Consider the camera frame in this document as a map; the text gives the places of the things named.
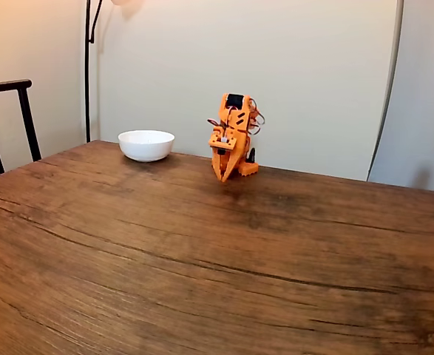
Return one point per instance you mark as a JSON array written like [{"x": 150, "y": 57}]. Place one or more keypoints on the black chair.
[{"x": 26, "y": 111}]

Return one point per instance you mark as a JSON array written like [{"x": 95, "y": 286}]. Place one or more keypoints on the orange gripper camera mount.
[{"x": 222, "y": 142}]

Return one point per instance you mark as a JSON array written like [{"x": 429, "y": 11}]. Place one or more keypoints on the black clamp knob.
[{"x": 253, "y": 156}]

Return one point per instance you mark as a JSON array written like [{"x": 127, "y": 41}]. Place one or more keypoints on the white bowl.
[{"x": 146, "y": 148}]

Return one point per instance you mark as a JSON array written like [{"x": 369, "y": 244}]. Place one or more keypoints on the black floor lamp pole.
[{"x": 87, "y": 74}]

